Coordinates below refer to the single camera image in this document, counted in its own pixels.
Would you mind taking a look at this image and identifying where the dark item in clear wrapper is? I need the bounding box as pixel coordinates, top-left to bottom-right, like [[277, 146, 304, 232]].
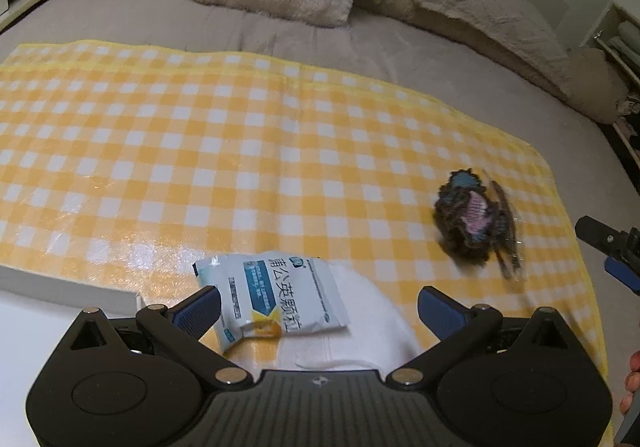
[[487, 180, 525, 284]]

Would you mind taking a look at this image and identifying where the white shallow cardboard box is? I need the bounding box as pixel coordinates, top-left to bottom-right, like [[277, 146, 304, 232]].
[[0, 264, 146, 447]]

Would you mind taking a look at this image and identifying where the white face mask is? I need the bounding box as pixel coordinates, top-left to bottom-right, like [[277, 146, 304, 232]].
[[220, 262, 423, 373]]

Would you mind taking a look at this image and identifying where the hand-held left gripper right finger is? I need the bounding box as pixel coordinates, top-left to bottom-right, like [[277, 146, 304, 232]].
[[385, 286, 573, 387]]

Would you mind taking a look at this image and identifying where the white open shelf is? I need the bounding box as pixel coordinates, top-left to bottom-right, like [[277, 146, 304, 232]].
[[580, 0, 640, 178]]

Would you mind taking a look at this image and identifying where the folded pale bedding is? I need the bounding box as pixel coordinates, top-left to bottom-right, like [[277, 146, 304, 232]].
[[615, 22, 640, 58]]

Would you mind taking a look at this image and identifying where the person's right hand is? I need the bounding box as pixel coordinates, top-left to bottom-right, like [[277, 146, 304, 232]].
[[619, 351, 640, 415]]

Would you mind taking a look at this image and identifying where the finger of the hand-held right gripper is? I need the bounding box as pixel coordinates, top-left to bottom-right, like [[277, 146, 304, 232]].
[[605, 257, 640, 295], [575, 216, 640, 273]]

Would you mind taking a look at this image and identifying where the dark crocheted item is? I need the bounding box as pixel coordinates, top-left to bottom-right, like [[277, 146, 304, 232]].
[[432, 170, 501, 268]]

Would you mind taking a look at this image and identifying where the beige quilted pillow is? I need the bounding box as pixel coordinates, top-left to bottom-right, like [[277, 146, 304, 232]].
[[395, 0, 571, 90]]

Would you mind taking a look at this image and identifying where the blue white sachet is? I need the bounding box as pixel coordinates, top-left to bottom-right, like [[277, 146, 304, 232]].
[[192, 252, 349, 358]]

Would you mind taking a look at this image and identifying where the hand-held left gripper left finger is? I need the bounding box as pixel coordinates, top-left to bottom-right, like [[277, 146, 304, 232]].
[[65, 285, 253, 387]]

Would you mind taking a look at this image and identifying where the yellow checked mat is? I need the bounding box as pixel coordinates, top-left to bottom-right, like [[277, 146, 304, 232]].
[[0, 40, 608, 378]]

